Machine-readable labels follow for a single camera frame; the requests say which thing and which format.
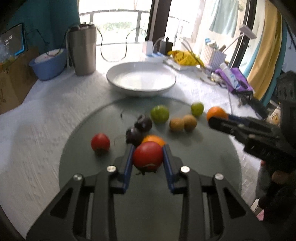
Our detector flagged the orange fruit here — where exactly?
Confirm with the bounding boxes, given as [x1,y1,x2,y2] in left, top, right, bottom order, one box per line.
[206,106,228,121]
[142,135,166,147]

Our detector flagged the red tomato large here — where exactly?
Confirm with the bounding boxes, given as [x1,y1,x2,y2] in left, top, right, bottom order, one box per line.
[132,142,163,173]

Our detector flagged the small green lime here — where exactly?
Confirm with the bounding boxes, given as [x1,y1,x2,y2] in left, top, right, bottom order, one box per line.
[191,102,204,117]

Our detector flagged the brown kiwi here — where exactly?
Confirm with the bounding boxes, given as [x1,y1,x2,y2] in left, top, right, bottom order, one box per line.
[169,118,184,132]
[183,114,197,132]

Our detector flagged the red tomato small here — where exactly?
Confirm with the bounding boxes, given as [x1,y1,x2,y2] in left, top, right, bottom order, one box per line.
[91,133,110,153]

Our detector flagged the dark plum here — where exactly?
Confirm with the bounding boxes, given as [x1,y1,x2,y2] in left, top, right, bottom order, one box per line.
[134,114,152,133]
[125,126,144,147]

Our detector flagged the large green fruit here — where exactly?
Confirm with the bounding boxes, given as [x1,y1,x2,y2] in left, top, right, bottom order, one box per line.
[150,105,170,124]

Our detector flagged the purple cloth pouch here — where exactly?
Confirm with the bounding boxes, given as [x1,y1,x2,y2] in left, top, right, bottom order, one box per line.
[215,68,254,94]

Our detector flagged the grey round placemat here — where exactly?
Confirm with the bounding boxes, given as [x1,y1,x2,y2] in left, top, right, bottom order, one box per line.
[59,97,242,240]

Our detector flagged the yellow curtain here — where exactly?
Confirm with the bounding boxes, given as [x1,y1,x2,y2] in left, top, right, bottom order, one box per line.
[247,1,282,100]

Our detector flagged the white cream tube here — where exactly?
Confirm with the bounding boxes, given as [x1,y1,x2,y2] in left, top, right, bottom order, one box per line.
[220,62,241,90]

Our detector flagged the white woven basket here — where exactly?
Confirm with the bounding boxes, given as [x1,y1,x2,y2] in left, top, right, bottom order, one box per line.
[200,45,226,71]

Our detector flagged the yellow plastic bag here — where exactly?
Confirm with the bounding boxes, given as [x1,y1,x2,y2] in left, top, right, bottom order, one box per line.
[168,50,204,67]

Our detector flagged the white desk lamp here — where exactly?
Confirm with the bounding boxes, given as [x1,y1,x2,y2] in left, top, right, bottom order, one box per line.
[222,24,257,53]

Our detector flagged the white ceramic plate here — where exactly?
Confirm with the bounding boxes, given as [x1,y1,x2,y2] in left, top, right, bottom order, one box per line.
[106,62,176,97]

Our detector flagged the black charger plug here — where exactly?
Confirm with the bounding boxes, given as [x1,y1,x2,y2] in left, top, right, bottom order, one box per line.
[159,37,173,56]

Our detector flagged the white power strip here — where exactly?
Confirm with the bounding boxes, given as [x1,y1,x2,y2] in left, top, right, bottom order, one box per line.
[151,52,169,62]

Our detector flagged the hanging light blue towel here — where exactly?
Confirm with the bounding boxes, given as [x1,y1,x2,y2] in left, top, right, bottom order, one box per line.
[209,0,239,37]

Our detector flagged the white tablecloth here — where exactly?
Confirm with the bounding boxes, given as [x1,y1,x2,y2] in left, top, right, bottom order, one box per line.
[1,57,259,238]

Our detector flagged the white charger plug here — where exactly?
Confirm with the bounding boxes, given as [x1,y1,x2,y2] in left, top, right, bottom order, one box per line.
[142,40,154,56]

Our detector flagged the blue plastic bowl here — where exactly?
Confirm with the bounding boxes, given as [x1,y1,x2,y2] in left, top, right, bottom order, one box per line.
[29,48,68,81]

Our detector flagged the stainless steel tumbler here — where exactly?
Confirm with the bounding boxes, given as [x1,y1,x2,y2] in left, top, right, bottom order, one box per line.
[67,23,97,76]

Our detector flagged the brown cardboard box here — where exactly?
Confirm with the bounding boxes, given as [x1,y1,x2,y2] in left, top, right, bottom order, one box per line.
[1,47,39,114]

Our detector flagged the teal curtain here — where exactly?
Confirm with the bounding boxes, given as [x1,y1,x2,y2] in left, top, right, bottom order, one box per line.
[1,1,80,53]

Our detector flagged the tablet screen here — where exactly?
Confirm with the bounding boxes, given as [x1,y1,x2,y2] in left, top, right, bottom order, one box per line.
[1,23,26,62]

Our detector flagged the black charging cable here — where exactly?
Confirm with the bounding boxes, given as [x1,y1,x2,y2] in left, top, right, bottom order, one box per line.
[96,27,148,63]

